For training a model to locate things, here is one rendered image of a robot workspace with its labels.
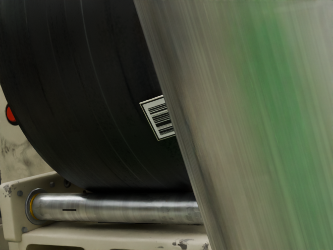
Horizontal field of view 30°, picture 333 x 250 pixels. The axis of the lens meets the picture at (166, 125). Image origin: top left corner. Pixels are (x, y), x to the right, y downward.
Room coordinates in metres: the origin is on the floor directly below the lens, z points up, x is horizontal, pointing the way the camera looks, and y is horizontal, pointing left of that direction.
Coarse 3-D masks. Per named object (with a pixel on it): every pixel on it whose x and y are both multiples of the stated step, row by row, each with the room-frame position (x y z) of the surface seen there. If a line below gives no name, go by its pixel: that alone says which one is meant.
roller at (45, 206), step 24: (120, 192) 0.94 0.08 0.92; (144, 192) 0.92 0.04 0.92; (168, 192) 0.89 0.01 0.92; (192, 192) 0.87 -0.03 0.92; (48, 216) 1.00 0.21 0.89; (72, 216) 0.97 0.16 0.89; (96, 216) 0.95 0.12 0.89; (120, 216) 0.92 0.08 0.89; (144, 216) 0.89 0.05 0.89; (168, 216) 0.87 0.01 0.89; (192, 216) 0.85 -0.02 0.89
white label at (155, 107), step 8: (160, 96) 0.76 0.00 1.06; (144, 104) 0.77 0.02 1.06; (152, 104) 0.77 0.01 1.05; (160, 104) 0.77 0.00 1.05; (144, 112) 0.78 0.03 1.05; (152, 112) 0.78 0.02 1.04; (160, 112) 0.78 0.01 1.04; (152, 120) 0.78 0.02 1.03; (160, 120) 0.78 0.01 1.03; (168, 120) 0.78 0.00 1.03; (152, 128) 0.79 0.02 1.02; (160, 128) 0.79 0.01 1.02; (168, 128) 0.79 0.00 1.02; (160, 136) 0.79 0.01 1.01; (168, 136) 0.79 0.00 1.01
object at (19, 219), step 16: (32, 176) 1.07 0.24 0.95; (48, 176) 1.07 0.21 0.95; (0, 192) 1.00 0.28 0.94; (16, 192) 1.00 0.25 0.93; (32, 192) 1.03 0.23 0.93; (48, 192) 1.06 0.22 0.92; (64, 192) 1.10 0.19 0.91; (80, 192) 1.13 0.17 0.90; (0, 208) 1.01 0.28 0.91; (16, 208) 1.00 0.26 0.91; (16, 224) 1.00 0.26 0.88; (32, 224) 1.03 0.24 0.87; (48, 224) 1.06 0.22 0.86; (16, 240) 1.00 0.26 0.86
